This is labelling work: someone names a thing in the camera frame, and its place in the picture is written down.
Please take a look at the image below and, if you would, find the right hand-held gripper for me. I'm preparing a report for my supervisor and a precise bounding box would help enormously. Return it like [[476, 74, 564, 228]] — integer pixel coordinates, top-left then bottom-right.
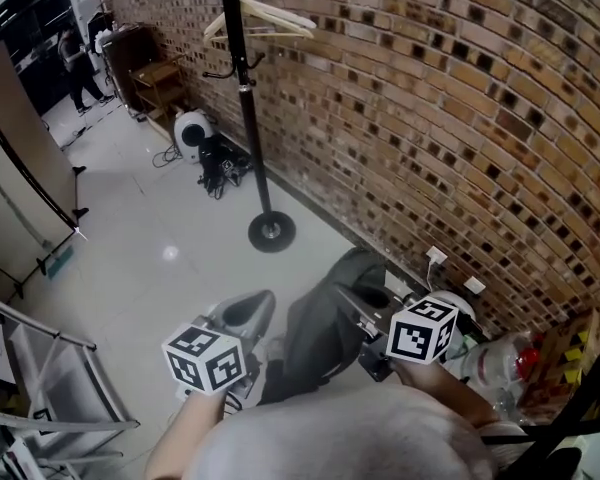
[[334, 286, 481, 384]]

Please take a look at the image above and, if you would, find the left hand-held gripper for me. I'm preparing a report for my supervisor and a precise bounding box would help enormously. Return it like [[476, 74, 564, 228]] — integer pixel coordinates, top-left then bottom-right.
[[162, 290, 277, 413]]

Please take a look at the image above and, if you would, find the dark grey fabric bag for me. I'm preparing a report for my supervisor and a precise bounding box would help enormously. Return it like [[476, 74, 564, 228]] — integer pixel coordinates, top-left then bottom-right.
[[257, 246, 389, 407]]

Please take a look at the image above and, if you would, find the black metal coat rack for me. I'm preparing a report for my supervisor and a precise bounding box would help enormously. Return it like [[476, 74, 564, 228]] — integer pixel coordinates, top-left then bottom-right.
[[195, 0, 298, 255]]

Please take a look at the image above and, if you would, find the person's left forearm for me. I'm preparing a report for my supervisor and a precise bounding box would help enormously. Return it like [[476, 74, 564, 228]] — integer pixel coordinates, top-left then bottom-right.
[[143, 390, 234, 480]]

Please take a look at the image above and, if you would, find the person's right forearm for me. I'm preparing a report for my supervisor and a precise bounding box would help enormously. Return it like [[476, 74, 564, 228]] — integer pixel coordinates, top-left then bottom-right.
[[393, 361, 502, 428]]

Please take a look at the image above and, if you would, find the grey metal shelf rack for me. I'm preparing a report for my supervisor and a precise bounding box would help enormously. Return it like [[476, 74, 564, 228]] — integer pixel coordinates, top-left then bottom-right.
[[0, 287, 142, 480]]

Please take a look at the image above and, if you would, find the white rounded device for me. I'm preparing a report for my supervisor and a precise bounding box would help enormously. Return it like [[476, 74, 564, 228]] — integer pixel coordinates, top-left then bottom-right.
[[429, 290, 478, 337]]

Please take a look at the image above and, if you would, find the clear plastic bottle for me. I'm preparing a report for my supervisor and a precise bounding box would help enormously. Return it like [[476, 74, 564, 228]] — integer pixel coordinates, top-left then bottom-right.
[[457, 331, 544, 422]]

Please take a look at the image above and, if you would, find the person's grey shirt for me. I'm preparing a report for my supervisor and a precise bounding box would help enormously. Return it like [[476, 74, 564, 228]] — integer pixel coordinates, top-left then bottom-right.
[[181, 381, 499, 480]]

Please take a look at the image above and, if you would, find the white round appliance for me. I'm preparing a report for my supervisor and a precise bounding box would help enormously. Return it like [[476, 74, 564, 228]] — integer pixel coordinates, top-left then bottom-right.
[[173, 109, 217, 162]]

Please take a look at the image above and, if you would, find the brown cardboard box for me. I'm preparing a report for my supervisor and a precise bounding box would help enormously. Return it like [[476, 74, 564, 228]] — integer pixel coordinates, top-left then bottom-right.
[[518, 306, 600, 425]]

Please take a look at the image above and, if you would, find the black metal stand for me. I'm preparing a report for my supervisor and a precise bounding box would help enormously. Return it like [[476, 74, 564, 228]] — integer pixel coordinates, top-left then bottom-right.
[[479, 346, 600, 480]]

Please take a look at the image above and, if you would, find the light wooden shelf cart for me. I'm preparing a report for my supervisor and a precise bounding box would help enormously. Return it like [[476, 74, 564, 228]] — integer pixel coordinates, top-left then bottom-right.
[[128, 54, 189, 130]]

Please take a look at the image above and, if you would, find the beige folding partition screen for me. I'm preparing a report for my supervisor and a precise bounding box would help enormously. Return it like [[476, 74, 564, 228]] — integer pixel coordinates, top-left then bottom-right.
[[0, 40, 90, 300]]

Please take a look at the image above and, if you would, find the dark wooden cabinet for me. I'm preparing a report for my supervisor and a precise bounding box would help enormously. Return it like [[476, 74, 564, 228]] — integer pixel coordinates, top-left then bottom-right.
[[101, 24, 162, 115]]

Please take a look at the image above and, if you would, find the light wooden clothes hanger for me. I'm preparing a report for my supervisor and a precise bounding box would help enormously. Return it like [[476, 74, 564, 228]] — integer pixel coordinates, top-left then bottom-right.
[[202, 0, 318, 49]]

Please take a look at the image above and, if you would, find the black glass door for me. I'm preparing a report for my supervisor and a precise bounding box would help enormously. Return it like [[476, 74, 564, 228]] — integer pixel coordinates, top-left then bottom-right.
[[0, 0, 75, 115]]

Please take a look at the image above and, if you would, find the pile of black cables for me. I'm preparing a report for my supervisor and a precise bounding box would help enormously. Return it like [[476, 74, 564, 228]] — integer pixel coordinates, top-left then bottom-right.
[[196, 135, 255, 200]]

